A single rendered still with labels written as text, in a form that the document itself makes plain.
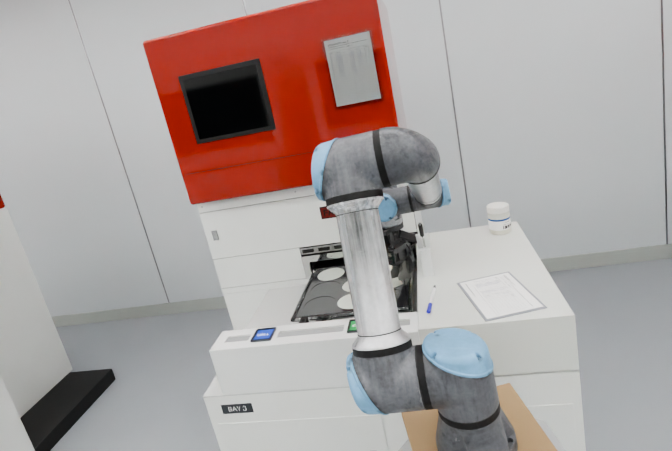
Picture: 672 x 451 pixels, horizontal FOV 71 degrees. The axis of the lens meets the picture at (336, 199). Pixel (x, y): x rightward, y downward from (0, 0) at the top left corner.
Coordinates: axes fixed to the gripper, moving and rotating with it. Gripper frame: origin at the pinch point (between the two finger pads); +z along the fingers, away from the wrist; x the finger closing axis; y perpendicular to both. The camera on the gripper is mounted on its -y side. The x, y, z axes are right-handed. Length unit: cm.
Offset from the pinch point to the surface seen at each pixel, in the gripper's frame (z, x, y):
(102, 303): 75, -317, 21
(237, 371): 2, -13, 57
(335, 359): 1.0, 8.4, 40.5
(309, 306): 1.4, -20.0, 24.9
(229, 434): 22, -19, 62
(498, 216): -12.0, 17.2, -30.3
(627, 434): 91, 41, -66
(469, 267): -5.2, 20.0, -5.9
